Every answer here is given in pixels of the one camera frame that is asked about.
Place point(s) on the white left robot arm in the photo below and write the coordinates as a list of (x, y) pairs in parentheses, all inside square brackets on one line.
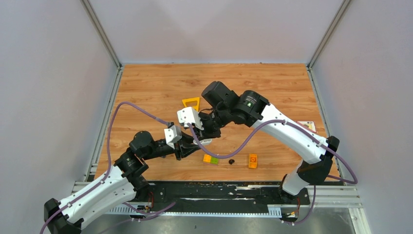
[(119, 184)]

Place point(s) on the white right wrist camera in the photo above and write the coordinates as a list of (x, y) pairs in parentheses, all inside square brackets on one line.
[(190, 116)]

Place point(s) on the orange arch toy block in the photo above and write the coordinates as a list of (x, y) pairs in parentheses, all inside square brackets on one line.
[(253, 161)]

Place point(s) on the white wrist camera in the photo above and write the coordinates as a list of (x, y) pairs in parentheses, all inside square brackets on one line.
[(173, 135), (190, 116)]

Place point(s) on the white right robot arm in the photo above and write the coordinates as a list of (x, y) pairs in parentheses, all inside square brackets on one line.
[(253, 110)]

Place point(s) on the white slotted cable duct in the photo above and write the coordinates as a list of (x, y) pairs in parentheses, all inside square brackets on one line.
[(272, 212)]

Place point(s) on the white earbud charging case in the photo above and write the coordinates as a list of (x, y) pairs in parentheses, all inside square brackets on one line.
[(203, 142)]

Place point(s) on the yellow triangular toy block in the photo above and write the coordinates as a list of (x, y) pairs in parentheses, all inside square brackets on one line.
[(193, 102)]

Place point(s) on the orange green toy brick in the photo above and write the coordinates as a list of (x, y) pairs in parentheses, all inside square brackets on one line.
[(211, 160)]

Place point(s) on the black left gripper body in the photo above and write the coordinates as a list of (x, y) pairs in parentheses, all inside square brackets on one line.
[(177, 148)]

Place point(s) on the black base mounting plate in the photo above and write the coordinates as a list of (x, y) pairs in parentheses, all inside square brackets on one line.
[(218, 196)]

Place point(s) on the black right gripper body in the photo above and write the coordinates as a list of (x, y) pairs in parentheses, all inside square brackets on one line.
[(211, 123)]

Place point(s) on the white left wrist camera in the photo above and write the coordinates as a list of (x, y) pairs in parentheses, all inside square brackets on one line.
[(173, 135)]

